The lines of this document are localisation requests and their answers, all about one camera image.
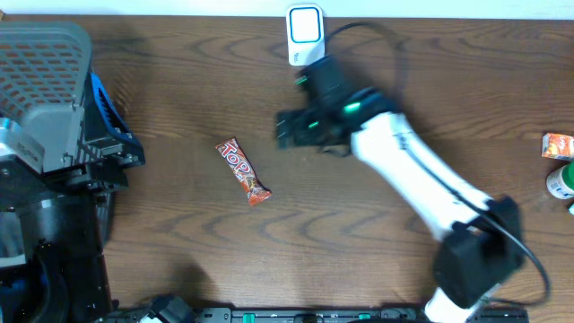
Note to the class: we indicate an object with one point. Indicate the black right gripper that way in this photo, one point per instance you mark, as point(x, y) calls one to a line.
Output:
point(290, 136)

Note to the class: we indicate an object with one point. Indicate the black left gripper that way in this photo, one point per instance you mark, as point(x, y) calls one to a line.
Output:
point(124, 150)

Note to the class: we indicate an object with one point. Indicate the red Top chocolate bar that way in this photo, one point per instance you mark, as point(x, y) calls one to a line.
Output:
point(243, 170)

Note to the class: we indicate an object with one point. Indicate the orange snack packet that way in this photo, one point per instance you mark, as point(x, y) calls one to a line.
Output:
point(557, 146)

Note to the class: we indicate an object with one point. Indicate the green lid jar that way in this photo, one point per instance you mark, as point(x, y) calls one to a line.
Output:
point(560, 182)

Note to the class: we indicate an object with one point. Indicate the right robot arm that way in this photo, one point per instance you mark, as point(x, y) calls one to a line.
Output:
point(479, 236)

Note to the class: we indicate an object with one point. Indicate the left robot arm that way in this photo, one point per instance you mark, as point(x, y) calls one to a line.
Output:
point(64, 278)

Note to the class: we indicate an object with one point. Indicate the white barcode scanner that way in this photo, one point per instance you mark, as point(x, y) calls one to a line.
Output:
point(305, 34)

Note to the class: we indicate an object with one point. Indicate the grey plastic mesh basket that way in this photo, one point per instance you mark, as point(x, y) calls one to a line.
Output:
point(44, 67)

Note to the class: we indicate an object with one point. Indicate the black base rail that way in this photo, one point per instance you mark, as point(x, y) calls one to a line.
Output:
point(396, 314)

